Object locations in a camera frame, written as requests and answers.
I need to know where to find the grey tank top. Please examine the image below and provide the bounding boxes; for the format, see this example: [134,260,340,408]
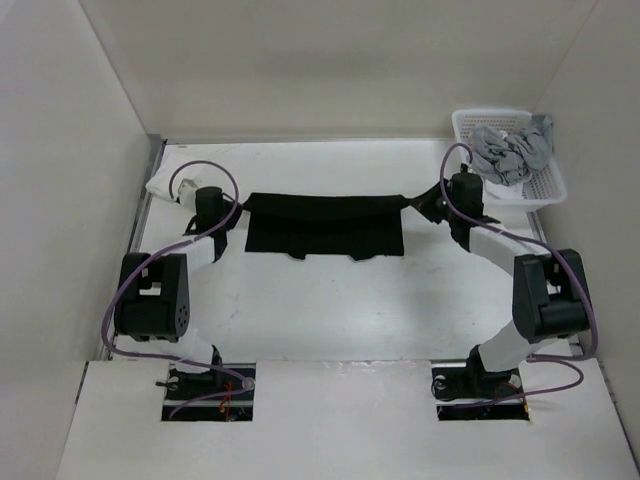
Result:
[469,114,554,186]

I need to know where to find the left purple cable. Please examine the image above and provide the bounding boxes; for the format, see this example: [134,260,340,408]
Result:
[100,159,256,420]

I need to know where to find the folded white tank top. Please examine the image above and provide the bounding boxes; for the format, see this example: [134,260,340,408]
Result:
[145,152,205,202]

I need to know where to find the purple cable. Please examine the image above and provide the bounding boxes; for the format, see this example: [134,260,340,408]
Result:
[438,143,600,407]
[100,159,256,420]

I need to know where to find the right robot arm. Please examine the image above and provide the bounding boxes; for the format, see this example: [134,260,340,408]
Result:
[409,173,594,396]

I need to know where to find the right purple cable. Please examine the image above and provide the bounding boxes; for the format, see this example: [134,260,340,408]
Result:
[438,143,600,407]

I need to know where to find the white plastic basket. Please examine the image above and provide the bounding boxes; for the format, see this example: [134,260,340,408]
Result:
[451,108,567,213]

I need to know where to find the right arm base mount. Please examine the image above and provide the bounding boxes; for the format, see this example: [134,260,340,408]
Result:
[431,346,529,421]

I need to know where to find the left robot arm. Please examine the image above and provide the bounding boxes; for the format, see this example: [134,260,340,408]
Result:
[113,186,242,399]

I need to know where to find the white garment in basket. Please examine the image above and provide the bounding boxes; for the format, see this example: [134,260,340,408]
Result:
[485,181,523,201]

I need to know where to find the black tank top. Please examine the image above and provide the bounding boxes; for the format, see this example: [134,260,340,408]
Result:
[243,192,416,261]

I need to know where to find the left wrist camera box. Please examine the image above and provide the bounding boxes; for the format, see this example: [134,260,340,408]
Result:
[177,179,199,212]

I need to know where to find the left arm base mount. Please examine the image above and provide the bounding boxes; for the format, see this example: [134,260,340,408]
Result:
[156,367,254,423]

